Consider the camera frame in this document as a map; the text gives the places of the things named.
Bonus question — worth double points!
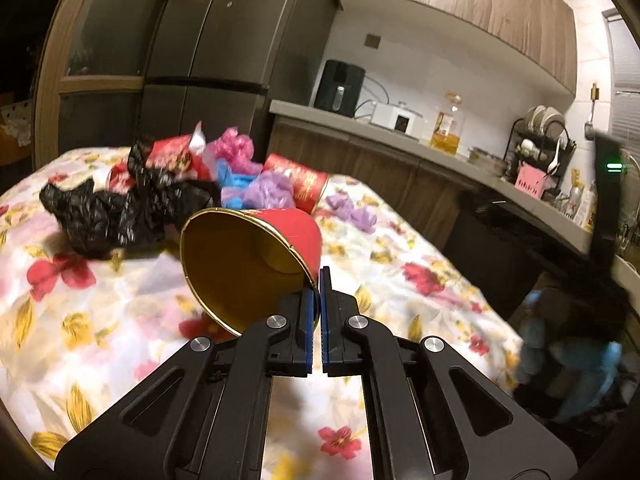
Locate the purple plastic bag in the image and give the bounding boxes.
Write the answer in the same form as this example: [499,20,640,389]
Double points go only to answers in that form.
[240,170,298,211]
[325,192,381,233]

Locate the kitchen counter with wooden cabinets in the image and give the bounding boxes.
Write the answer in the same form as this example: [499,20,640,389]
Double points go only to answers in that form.
[267,100,640,311]

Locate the wooden wall cabinets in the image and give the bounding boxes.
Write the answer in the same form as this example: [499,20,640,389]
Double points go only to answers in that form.
[332,0,581,98]

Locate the person's right hand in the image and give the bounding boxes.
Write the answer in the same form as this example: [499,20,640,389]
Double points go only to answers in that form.
[517,285,623,423]

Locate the red paper cup gold inside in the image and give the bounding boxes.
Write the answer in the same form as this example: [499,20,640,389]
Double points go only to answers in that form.
[179,206,323,337]

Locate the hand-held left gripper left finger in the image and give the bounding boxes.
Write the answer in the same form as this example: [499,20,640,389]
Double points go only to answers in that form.
[54,287,321,480]

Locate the wooden cabinet with glass doors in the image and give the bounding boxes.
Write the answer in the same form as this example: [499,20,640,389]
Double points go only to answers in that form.
[32,0,186,171]

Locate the clear food container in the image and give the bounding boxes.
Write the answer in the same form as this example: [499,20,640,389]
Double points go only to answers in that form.
[467,146,508,177]

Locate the window blinds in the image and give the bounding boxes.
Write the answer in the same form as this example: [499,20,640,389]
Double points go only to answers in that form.
[602,9,640,136]

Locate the red printed paper cup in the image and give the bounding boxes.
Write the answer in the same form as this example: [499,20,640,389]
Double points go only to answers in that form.
[262,153,331,215]

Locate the blue plastic bag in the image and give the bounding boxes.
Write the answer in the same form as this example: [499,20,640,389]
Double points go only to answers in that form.
[217,162,266,211]

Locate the pink plastic bag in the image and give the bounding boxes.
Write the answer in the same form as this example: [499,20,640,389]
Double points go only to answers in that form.
[207,127,263,181]

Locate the dark grey refrigerator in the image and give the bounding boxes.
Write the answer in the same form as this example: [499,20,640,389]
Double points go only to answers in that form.
[135,0,346,161]

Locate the floral tablecloth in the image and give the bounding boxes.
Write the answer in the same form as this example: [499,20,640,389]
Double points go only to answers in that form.
[0,146,526,480]

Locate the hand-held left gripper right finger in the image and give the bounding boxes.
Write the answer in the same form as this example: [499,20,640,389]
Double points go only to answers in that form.
[320,266,581,480]

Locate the black dish rack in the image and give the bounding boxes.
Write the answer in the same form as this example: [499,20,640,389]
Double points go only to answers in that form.
[502,105,578,191]

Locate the white rice cooker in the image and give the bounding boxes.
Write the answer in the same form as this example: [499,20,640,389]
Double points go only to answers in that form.
[370,101,426,138]

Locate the cooking oil bottle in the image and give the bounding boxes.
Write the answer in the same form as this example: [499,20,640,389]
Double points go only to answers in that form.
[429,91,466,156]

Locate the wooden chair with dotted cloth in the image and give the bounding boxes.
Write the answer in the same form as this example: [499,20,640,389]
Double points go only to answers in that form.
[0,91,36,166]

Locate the black plastic bag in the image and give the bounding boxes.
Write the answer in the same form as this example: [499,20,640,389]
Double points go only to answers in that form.
[39,141,223,261]

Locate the red snack packet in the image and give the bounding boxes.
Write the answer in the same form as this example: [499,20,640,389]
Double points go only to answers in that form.
[107,120,213,196]

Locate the pink basket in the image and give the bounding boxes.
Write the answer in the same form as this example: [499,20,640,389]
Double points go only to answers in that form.
[515,164,561,198]

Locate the black air fryer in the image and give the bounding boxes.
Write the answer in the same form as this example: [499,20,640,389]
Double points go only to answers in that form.
[314,59,366,118]

